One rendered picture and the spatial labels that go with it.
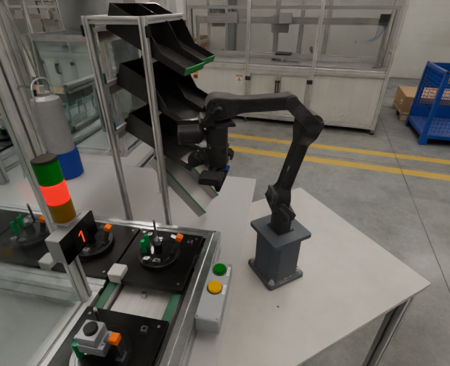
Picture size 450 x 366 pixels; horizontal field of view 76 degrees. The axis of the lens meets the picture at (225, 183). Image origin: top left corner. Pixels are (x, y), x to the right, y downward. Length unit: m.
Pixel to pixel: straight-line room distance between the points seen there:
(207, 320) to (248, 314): 0.18
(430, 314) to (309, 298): 1.44
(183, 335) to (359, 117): 4.41
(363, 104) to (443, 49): 4.96
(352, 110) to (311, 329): 4.13
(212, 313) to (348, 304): 0.46
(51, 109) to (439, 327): 2.52
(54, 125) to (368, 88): 4.08
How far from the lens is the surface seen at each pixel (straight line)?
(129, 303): 1.00
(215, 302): 0.90
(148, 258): 0.98
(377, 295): 1.16
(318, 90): 4.77
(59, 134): 1.73
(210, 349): 0.94
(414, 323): 2.33
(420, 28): 9.38
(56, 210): 0.75
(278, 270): 1.02
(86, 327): 0.76
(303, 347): 0.97
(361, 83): 4.78
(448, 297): 2.60
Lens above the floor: 1.69
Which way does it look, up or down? 32 degrees down
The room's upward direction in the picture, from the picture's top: straight up
